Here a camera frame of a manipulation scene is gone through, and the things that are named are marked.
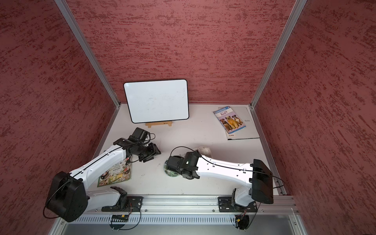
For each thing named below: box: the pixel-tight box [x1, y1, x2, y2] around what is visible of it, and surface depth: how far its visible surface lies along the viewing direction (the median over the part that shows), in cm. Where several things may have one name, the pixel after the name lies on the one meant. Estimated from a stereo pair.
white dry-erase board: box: [123, 79, 190, 124], surface depth 100 cm
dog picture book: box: [212, 106, 247, 135], surface depth 109 cm
